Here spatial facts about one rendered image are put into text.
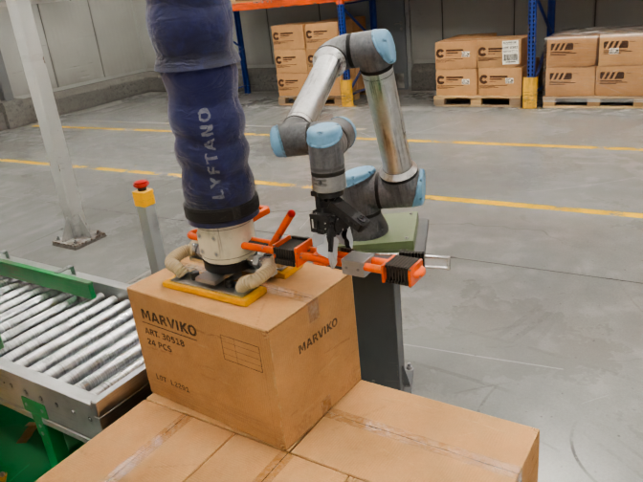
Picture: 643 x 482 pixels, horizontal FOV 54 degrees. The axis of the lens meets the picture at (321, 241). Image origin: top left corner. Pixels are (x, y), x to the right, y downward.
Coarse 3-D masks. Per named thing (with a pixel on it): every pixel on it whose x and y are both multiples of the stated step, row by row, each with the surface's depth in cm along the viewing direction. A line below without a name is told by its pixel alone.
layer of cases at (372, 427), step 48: (144, 432) 197; (192, 432) 194; (240, 432) 192; (336, 432) 188; (384, 432) 186; (432, 432) 184; (480, 432) 182; (528, 432) 180; (48, 480) 181; (96, 480) 179; (144, 480) 177; (192, 480) 175; (240, 480) 173; (288, 480) 172; (336, 480) 170; (384, 480) 168; (432, 480) 166; (480, 480) 165; (528, 480) 176
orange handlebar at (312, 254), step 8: (264, 208) 215; (256, 216) 211; (192, 232) 201; (256, 240) 191; (264, 240) 189; (248, 248) 188; (256, 248) 186; (264, 248) 184; (272, 248) 183; (312, 248) 180; (304, 256) 177; (312, 256) 175; (320, 256) 173; (320, 264) 175; (328, 264) 174; (368, 264) 166; (376, 264) 169; (376, 272) 165; (416, 272) 159; (424, 272) 160
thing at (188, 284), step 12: (192, 276) 195; (180, 288) 194; (192, 288) 192; (204, 288) 190; (216, 288) 189; (228, 288) 188; (252, 288) 186; (264, 288) 187; (228, 300) 184; (240, 300) 181; (252, 300) 182
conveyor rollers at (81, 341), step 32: (0, 288) 312; (32, 288) 312; (0, 320) 281; (32, 320) 276; (64, 320) 277; (96, 320) 270; (128, 320) 273; (0, 352) 254; (32, 352) 249; (64, 352) 248; (96, 352) 249; (128, 352) 242; (96, 384) 229
